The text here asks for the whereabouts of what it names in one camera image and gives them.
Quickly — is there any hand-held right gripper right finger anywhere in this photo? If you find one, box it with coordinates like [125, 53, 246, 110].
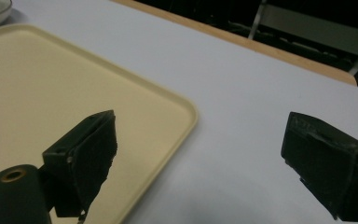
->
[281, 111, 358, 223]

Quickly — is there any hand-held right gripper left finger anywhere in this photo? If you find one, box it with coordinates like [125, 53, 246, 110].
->
[42, 109, 118, 222]

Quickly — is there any cream plastic tray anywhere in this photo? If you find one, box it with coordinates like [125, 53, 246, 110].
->
[0, 23, 199, 224]

